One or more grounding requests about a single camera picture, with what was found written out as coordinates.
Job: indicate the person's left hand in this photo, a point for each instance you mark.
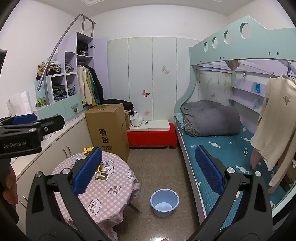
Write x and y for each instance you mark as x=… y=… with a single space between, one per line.
x=10 y=187

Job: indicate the grey duvet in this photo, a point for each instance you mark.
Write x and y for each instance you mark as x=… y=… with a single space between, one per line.
x=212 y=118

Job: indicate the dark folded clothes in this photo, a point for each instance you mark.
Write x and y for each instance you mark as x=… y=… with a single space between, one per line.
x=59 y=90

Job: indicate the white bench top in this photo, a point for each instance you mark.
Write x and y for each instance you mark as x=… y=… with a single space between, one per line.
x=157 y=125

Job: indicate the white wardrobe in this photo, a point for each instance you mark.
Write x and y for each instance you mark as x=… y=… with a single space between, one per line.
x=143 y=58

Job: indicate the green shirt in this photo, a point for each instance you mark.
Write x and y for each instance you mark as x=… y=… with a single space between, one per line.
x=93 y=89

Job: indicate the small beige carton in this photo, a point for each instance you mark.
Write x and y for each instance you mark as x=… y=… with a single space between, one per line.
x=103 y=176

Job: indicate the small blue box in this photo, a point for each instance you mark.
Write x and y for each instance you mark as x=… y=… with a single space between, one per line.
x=257 y=88

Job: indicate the purple shelf unit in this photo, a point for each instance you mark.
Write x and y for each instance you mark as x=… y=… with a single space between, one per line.
x=69 y=109

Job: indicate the plaid pillow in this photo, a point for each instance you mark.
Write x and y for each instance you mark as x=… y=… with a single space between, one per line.
x=188 y=126

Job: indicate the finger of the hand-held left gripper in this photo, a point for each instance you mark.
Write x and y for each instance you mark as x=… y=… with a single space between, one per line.
x=23 y=119
x=49 y=124

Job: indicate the metal handrail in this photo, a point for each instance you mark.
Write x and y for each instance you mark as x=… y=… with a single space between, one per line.
x=39 y=86

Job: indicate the large cardboard box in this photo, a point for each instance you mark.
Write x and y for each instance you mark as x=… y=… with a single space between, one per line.
x=108 y=134

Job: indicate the black folded clothes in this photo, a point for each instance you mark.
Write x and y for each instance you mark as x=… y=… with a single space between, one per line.
x=82 y=48

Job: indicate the black clothing pile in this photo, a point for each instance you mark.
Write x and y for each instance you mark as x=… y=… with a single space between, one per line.
x=118 y=103

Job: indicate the small cardboard box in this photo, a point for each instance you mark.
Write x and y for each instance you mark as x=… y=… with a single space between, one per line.
x=127 y=120

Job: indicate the white lower cabinet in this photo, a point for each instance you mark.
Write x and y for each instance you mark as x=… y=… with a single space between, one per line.
x=53 y=143

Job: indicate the yellow snack packet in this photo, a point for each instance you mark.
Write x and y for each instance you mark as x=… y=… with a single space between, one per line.
x=87 y=150

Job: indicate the blue clothes hanger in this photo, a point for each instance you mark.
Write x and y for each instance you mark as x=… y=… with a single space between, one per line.
x=290 y=69

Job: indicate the grey folded clothes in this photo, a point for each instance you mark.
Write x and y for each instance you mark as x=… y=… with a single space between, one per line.
x=69 y=67

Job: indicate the black coat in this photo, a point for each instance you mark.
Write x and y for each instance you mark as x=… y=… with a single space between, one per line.
x=99 y=88

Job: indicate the teal patterned bed sheet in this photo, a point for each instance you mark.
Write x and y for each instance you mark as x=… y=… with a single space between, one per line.
x=231 y=148

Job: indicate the white plastic bag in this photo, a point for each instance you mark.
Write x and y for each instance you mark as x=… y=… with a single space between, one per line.
x=137 y=120

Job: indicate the person's left forearm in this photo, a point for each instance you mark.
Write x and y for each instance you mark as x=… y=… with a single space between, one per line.
x=8 y=213

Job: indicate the yellow shirt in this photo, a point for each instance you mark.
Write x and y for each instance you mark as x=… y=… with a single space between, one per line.
x=89 y=92

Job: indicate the beige sweater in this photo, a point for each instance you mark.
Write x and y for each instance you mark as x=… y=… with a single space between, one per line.
x=275 y=115

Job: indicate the beige butterfly sticker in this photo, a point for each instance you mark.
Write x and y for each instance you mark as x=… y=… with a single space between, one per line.
x=165 y=69

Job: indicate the cream jacket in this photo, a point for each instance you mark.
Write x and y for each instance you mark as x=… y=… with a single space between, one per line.
x=82 y=85

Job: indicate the red bench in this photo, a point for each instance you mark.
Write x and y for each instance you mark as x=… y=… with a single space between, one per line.
x=152 y=138

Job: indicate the pink checked tablecloth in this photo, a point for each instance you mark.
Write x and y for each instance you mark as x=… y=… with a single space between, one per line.
x=108 y=201

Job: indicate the blue plastic bin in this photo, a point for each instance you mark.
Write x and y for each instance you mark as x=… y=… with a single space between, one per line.
x=161 y=212

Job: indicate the brown hanging cloth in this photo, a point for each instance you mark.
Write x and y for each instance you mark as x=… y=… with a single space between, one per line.
x=232 y=63

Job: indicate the olive clothes pile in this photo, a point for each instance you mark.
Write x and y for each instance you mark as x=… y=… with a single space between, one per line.
x=54 y=68

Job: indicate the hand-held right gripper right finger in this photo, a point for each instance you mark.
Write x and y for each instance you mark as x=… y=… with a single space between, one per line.
x=209 y=171

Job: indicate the teal bunk bed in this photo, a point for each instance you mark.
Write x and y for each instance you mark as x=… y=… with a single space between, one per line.
x=231 y=49

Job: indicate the denim folded clothes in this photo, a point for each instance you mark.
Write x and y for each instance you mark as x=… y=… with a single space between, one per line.
x=71 y=90

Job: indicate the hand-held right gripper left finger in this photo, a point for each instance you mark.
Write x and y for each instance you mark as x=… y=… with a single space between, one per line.
x=87 y=171

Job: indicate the blue checked pillow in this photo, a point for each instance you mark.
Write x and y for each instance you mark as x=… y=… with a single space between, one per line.
x=178 y=118

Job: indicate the white paper bag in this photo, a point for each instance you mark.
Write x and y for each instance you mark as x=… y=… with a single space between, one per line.
x=19 y=102

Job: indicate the green plant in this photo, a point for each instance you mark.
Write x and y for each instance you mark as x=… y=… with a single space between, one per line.
x=40 y=103

